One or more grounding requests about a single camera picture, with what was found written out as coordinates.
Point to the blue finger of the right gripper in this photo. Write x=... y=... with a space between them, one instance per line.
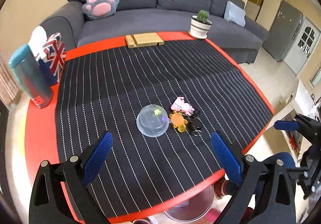
x=286 y=125

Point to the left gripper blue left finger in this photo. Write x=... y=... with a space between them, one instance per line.
x=94 y=156

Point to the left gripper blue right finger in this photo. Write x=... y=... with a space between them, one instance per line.
x=229 y=156

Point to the clear plastic dome lid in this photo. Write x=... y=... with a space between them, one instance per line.
x=152 y=121

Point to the black key fob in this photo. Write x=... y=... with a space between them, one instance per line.
x=195 y=124

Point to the red square table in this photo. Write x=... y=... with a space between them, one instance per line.
x=40 y=141

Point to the black striped table mat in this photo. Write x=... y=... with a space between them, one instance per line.
x=105 y=91

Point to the white paned door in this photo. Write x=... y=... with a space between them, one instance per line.
x=303 y=46

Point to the grey refrigerator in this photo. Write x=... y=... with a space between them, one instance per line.
x=283 y=31

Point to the teal thermos bottle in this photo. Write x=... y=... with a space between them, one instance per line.
x=29 y=76

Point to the union jack tissue box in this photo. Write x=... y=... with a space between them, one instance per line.
x=49 y=53

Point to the light blue cushion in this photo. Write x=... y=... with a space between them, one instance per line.
x=234 y=14

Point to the wooden phone stand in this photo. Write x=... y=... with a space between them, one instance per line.
x=143 y=40

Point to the potted cactus striped pot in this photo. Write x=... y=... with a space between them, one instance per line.
x=200 y=25

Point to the paw shaped grey pink cushion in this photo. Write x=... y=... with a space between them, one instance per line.
x=97 y=9

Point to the orange bear keychain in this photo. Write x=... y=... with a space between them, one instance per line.
x=178 y=121

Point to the pink pig keychain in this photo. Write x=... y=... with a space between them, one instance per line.
x=179 y=105

